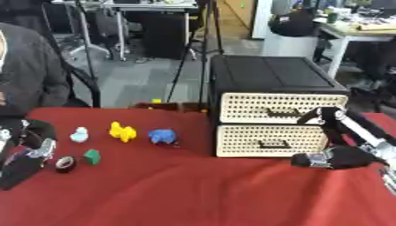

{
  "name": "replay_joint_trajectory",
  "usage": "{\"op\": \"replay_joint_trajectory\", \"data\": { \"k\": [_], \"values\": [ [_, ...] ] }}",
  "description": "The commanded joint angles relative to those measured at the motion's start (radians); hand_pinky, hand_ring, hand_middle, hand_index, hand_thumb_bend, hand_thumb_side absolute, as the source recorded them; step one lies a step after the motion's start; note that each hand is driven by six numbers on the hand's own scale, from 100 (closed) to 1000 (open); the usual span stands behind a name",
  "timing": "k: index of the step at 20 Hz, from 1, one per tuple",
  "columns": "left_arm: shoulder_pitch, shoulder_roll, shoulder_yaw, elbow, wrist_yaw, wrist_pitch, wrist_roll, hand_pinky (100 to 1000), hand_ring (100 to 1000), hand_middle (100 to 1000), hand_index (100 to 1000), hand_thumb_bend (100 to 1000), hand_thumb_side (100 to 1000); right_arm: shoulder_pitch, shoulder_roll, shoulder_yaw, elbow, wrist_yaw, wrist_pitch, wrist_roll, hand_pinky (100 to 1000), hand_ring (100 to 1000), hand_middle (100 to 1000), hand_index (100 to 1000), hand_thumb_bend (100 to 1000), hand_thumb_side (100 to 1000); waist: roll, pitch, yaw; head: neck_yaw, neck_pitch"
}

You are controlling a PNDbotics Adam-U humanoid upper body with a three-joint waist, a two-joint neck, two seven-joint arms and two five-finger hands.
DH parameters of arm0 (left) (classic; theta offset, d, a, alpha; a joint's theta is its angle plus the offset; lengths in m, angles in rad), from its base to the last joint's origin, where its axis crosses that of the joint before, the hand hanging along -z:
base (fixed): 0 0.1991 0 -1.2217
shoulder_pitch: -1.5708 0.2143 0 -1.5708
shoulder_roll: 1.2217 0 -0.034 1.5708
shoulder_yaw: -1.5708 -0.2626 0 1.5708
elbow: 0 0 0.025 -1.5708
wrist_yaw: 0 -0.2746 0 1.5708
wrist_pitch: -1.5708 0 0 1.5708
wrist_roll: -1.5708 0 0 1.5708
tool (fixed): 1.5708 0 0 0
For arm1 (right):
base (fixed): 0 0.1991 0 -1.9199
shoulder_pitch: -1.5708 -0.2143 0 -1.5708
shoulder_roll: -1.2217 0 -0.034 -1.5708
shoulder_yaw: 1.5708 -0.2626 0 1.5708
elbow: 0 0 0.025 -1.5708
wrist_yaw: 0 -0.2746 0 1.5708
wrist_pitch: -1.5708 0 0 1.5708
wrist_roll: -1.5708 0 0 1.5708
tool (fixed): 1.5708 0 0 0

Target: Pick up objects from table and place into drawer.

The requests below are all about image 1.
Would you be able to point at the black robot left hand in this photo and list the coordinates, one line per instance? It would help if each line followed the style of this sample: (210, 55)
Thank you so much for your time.
(20, 170)

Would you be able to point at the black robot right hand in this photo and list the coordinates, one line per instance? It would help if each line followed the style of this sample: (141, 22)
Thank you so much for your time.
(351, 157)

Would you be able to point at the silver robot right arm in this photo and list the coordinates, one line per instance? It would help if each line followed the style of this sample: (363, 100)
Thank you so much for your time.
(389, 178)

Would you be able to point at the pale pierced drawer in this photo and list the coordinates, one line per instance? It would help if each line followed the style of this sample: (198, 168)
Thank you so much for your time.
(247, 107)
(237, 144)

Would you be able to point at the dark tape roll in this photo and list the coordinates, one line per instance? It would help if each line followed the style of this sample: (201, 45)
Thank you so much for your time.
(65, 164)

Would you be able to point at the white and blue toy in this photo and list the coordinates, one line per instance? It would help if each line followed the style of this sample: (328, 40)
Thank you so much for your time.
(79, 136)

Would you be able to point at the green block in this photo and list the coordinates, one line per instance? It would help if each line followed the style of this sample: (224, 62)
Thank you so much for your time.
(92, 157)

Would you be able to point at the person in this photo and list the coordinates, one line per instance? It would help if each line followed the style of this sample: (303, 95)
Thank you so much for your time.
(31, 73)

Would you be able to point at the yellow soft toy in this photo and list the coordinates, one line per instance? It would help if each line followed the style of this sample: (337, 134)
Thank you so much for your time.
(122, 132)

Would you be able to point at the white desk with clutter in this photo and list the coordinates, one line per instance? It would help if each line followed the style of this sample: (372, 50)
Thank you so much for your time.
(356, 32)

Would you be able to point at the white bin with black bag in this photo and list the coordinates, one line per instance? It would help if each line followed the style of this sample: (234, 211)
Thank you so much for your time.
(291, 35)

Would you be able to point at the green bottle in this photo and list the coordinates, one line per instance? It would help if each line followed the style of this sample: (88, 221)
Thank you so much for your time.
(331, 17)

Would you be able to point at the black stand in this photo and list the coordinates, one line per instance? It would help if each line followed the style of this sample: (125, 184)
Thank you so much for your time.
(85, 44)

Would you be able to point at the blue soft toy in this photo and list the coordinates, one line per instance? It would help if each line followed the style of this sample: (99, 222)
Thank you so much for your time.
(162, 136)

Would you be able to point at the small yellow block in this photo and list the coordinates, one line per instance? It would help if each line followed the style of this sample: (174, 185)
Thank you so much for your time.
(157, 101)

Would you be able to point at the brown wooden chair back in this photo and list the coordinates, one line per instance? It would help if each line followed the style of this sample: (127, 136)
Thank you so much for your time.
(165, 106)

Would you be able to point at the grey office chair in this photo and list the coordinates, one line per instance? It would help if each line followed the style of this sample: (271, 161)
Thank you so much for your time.
(100, 32)

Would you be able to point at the black tripod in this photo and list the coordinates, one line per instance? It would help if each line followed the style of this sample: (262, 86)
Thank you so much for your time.
(204, 44)

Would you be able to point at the black under-desk cabinet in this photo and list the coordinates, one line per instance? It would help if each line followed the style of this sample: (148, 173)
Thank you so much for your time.
(166, 35)

